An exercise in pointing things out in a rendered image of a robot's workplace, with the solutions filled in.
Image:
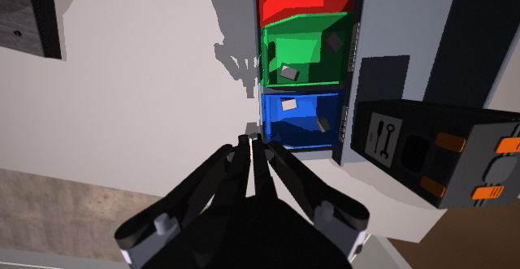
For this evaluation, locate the black metal shelf rack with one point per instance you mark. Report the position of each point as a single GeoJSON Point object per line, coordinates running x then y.
{"type": "Point", "coordinates": [443, 51]}

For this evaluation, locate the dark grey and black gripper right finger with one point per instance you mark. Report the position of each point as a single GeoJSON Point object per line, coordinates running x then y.
{"type": "Point", "coordinates": [340, 218]}

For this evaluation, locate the blue bin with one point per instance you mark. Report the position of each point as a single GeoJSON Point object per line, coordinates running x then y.
{"type": "Point", "coordinates": [297, 127]}

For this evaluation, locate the black case with orange latches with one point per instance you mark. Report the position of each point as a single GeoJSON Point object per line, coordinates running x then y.
{"type": "Point", "coordinates": [450, 156]}

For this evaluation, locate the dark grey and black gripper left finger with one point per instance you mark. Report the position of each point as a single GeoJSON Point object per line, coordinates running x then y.
{"type": "Point", "coordinates": [223, 175]}

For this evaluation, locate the green bin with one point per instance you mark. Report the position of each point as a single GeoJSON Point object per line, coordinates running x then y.
{"type": "Point", "coordinates": [297, 42]}

